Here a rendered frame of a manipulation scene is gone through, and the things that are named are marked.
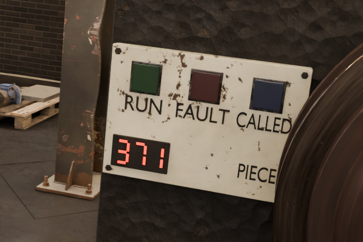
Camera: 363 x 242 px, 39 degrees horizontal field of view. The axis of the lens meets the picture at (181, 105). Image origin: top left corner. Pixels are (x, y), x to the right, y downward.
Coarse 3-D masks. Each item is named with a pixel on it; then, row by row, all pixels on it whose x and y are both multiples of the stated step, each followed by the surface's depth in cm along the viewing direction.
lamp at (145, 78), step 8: (136, 64) 68; (144, 64) 68; (136, 72) 68; (144, 72) 68; (152, 72) 67; (136, 80) 68; (144, 80) 68; (152, 80) 68; (136, 88) 68; (144, 88) 68; (152, 88) 68
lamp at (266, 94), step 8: (256, 80) 65; (256, 88) 65; (264, 88) 65; (272, 88) 64; (280, 88) 64; (256, 96) 65; (264, 96) 65; (272, 96) 65; (280, 96) 64; (256, 104) 65; (264, 104) 65; (272, 104) 65; (280, 104) 65
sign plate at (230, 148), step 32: (128, 64) 68; (160, 64) 67; (192, 64) 67; (224, 64) 66; (256, 64) 65; (128, 96) 69; (160, 96) 68; (224, 96) 66; (288, 96) 65; (128, 128) 70; (160, 128) 69; (192, 128) 68; (224, 128) 67; (256, 128) 66; (288, 128) 65; (128, 160) 70; (192, 160) 69; (224, 160) 68; (256, 160) 67; (224, 192) 69; (256, 192) 68
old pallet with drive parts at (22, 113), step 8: (24, 88) 581; (8, 104) 501; (24, 104) 505; (32, 104) 507; (40, 104) 510; (48, 104) 514; (0, 112) 469; (8, 112) 474; (16, 112) 470; (24, 112) 473; (32, 112) 481; (40, 112) 520; (48, 112) 519; (56, 112) 539; (16, 120) 468; (24, 120) 468; (32, 120) 495; (40, 120) 501; (16, 128) 469; (24, 128) 470
